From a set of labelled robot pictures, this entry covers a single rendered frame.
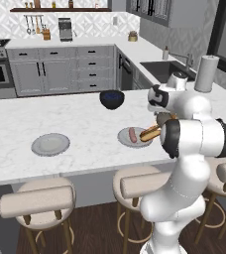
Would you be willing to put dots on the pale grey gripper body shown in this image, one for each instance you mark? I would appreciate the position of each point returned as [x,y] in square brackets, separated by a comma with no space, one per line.
[164,117]

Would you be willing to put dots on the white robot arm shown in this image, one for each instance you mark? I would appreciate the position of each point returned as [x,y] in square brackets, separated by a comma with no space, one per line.
[191,178]

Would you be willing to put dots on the brown hot dog bun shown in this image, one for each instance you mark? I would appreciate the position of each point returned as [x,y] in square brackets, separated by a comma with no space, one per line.
[149,133]

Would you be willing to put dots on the pink sausage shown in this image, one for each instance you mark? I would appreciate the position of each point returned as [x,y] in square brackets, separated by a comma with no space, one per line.
[132,135]

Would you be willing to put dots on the grey plate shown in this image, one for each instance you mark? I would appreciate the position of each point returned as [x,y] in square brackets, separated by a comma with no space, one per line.
[125,138]
[50,144]

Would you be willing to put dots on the dark blue bowl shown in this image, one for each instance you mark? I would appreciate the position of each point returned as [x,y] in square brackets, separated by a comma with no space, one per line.
[112,99]

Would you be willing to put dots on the dark kitchen sink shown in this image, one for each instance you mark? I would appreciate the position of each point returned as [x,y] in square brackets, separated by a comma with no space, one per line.
[159,69]

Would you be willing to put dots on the dark dishwasher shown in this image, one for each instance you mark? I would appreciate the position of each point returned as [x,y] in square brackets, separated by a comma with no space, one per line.
[125,74]

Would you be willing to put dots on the white paper towel roll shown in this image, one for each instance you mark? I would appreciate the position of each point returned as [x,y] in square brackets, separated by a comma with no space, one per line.
[206,74]

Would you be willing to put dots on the silver tap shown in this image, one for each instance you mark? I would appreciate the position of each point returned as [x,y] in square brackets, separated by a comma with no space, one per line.
[187,60]

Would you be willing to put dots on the pale soap bottle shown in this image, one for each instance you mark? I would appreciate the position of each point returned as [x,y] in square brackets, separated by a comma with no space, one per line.
[165,53]

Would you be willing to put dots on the beige cushioned bar stool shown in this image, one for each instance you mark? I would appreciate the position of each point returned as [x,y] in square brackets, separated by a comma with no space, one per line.
[224,178]
[135,185]
[42,198]

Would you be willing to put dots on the tan jar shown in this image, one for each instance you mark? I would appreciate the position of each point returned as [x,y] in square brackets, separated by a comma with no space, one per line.
[133,36]

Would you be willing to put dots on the grey base cupboard run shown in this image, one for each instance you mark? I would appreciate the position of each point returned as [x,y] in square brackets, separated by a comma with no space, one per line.
[62,71]

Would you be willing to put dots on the silver coffee machine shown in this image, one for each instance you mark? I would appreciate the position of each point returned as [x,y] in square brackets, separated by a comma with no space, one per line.
[65,29]

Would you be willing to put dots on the brown knife block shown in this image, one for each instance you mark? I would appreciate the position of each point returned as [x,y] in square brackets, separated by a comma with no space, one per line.
[46,34]

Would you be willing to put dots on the brown jar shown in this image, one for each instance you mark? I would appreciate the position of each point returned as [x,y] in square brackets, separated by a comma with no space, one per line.
[70,4]

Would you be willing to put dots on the small yellow jar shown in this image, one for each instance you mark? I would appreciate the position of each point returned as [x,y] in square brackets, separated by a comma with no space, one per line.
[54,4]

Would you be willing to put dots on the brown bottle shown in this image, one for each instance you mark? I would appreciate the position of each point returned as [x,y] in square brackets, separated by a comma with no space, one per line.
[37,3]

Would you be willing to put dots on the small tan shakers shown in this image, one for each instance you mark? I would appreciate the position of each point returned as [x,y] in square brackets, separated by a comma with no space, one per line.
[28,5]

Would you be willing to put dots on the grey glass-front wall cupboards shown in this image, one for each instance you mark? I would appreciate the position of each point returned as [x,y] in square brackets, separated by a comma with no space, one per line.
[149,10]

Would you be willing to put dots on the white wall socket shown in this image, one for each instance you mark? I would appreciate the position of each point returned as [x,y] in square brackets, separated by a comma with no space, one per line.
[115,20]

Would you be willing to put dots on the dark wooden wall shelf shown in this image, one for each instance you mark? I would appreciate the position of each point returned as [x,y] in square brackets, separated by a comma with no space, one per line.
[60,10]

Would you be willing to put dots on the rail with hanging tools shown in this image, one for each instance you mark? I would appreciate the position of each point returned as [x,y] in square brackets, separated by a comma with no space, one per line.
[33,25]

